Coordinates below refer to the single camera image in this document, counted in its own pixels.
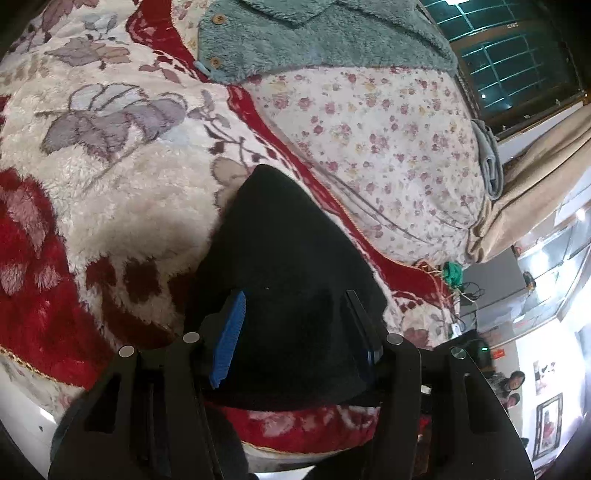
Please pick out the red white floral plush blanket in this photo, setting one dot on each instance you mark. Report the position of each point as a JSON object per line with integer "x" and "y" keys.
{"x": 115, "y": 194}

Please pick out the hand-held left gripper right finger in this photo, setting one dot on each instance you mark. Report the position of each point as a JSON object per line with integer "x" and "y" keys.
{"x": 371, "y": 346}

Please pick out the black device with green light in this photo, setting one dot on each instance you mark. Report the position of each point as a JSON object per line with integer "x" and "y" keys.
{"x": 478, "y": 353}

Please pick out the framed wall picture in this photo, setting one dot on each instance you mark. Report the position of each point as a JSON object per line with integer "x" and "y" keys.
{"x": 548, "y": 427}

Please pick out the black pants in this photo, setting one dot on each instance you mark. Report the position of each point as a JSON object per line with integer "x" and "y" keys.
{"x": 286, "y": 267}

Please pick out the dark window with grille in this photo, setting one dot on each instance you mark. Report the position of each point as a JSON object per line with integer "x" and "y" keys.
{"x": 508, "y": 55}

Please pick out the wall poster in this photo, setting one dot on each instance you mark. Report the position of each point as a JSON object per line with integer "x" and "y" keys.
{"x": 512, "y": 390}

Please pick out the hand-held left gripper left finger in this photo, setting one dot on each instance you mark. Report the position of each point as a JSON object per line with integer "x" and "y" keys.
{"x": 228, "y": 341}

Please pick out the small green cloth item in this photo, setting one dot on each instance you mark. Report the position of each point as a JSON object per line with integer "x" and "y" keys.
{"x": 454, "y": 272}

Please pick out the white power adapter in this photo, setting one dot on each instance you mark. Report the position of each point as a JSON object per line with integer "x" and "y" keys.
{"x": 455, "y": 328}

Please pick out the grey-blue folded cloth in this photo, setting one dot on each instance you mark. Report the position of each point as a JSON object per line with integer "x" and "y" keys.
{"x": 491, "y": 161}

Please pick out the white pink floral quilt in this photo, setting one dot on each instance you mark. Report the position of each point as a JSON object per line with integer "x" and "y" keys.
{"x": 392, "y": 152}

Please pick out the beige curtain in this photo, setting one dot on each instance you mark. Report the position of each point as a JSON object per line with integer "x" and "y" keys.
{"x": 526, "y": 184}

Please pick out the teal fleece jacket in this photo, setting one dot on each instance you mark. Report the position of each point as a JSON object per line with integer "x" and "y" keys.
{"x": 323, "y": 41}

